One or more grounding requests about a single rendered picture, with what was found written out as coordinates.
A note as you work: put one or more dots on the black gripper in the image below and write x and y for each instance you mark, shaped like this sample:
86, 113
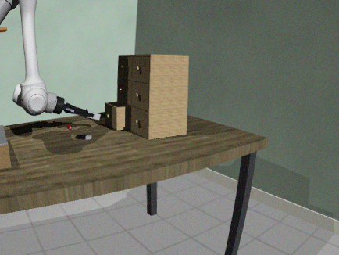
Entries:
60, 106

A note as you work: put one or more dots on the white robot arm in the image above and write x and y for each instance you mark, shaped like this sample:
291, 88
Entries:
32, 95

